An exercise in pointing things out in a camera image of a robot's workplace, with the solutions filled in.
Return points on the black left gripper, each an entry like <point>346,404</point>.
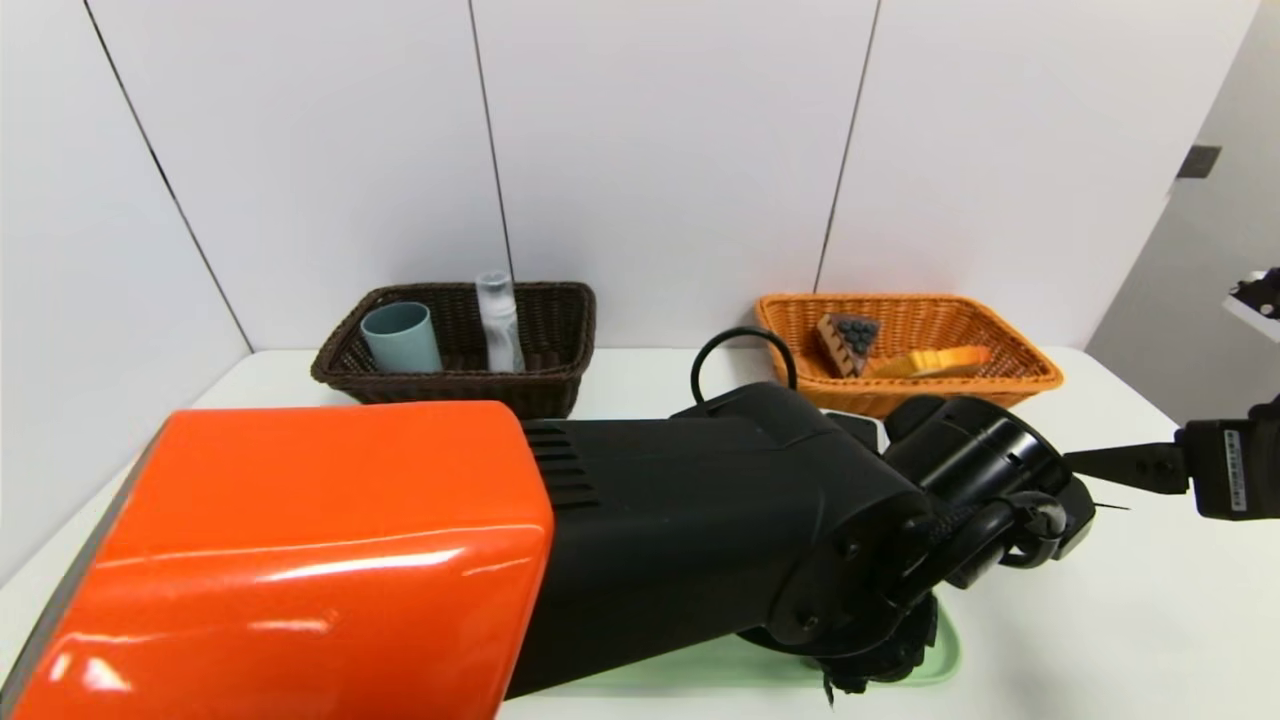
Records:
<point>890,660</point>

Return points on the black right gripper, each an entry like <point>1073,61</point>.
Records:
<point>1235,470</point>

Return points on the white bread slice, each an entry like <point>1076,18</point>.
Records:
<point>945,362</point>

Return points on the chocolate blueberry cake slice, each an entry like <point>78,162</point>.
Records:
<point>850,340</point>

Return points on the white bottle grey cap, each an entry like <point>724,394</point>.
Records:
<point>500,330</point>

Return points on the teal plastic cup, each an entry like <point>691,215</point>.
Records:
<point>400,340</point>

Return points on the orange and black left arm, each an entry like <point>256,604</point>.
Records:
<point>500,550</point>

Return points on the orange wicker basket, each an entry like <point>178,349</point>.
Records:
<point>1000,385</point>

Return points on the dark brown wicker basket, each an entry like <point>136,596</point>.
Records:
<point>560,330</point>

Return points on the green plastic tray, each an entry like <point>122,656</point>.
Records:
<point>700,665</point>

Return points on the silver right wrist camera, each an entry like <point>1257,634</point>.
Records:
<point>1258,300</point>

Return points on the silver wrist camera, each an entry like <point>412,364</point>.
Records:
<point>1258,300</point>
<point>860,425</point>

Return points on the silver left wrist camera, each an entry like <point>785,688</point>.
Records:
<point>860,425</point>

